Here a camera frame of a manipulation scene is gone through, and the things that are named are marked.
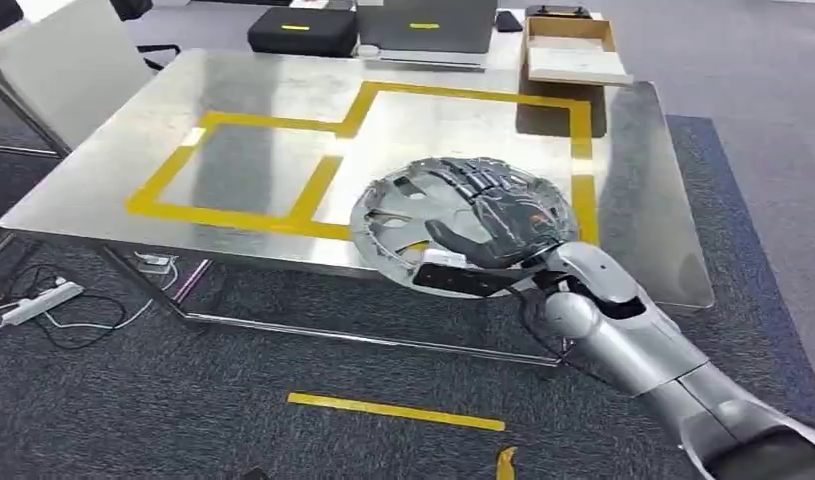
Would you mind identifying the round perforated metal disc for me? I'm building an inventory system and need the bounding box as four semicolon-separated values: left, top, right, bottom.
348;156;581;299

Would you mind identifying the long yellow floor tape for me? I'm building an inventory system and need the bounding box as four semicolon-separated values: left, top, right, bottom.
286;392;507;433

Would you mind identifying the white floor cable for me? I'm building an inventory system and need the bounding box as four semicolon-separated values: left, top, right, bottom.
0;296;156;346

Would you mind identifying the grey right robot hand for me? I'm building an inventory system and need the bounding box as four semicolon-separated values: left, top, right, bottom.
424;156;569;271

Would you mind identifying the cardboard box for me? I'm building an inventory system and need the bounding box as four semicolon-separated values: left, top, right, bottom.
520;15;636;88

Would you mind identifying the black zip case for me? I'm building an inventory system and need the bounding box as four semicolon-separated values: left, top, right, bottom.
246;6;360;59

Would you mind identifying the silver laptop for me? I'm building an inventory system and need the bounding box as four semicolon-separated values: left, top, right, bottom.
353;44;489;72

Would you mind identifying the black floor cable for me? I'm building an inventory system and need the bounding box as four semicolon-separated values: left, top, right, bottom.
8;263;128;352

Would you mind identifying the steel bench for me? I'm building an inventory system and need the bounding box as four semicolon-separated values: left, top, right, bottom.
0;47;716;370

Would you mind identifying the black office chair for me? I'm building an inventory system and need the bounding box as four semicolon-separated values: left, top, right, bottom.
108;0;182;72

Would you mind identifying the short yellow tape piece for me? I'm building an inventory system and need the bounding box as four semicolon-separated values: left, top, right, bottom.
494;445;519;480

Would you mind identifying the white power adapter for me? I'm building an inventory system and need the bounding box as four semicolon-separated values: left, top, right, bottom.
135;252;180;277

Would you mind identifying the white board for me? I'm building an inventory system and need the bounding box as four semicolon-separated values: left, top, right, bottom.
0;0;156;152

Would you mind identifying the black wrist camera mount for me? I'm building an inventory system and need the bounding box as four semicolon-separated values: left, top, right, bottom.
412;261;522;299

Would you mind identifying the white foam sheet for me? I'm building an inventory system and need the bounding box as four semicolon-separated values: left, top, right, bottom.
527;44;634;87

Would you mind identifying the white power strip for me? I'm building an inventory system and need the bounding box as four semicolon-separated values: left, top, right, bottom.
1;281;86;327

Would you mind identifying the grey case with yellow label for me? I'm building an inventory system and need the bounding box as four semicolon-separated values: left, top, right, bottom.
355;0;500;56

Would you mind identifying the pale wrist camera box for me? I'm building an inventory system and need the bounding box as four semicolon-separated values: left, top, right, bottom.
420;248;479;270

